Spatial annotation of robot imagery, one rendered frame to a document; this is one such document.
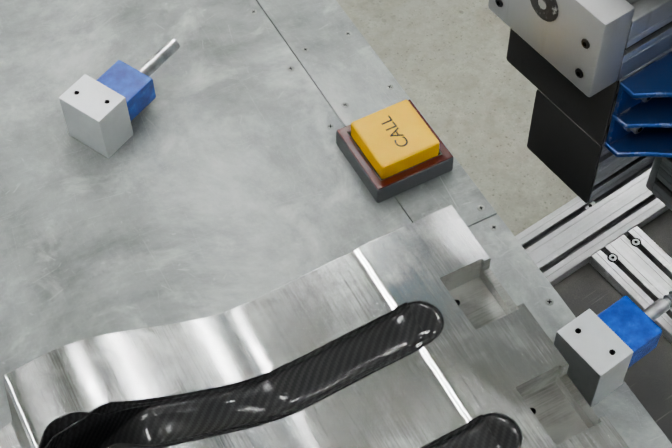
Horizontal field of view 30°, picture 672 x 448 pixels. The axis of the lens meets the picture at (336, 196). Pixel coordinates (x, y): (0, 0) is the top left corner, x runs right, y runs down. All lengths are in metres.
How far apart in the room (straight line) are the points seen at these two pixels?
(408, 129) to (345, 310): 0.23
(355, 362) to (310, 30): 0.43
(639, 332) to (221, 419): 0.34
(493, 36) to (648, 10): 1.33
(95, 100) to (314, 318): 0.32
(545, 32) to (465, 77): 1.22
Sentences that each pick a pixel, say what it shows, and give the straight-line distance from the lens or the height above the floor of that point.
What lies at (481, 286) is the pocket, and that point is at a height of 0.86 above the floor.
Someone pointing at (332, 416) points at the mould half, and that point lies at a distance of 0.93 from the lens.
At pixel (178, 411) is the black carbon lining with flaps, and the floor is 0.91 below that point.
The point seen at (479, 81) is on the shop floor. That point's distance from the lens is 2.30.
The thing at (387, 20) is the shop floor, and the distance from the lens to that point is 2.40.
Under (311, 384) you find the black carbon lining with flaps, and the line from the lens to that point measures 0.95.
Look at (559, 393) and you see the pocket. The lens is 0.97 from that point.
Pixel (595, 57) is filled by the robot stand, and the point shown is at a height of 0.95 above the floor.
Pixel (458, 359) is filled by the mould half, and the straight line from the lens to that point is 0.95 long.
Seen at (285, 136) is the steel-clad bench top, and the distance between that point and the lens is 1.18.
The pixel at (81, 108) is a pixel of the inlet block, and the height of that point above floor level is 0.85.
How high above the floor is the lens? 1.72
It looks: 54 degrees down
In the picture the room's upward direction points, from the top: 1 degrees counter-clockwise
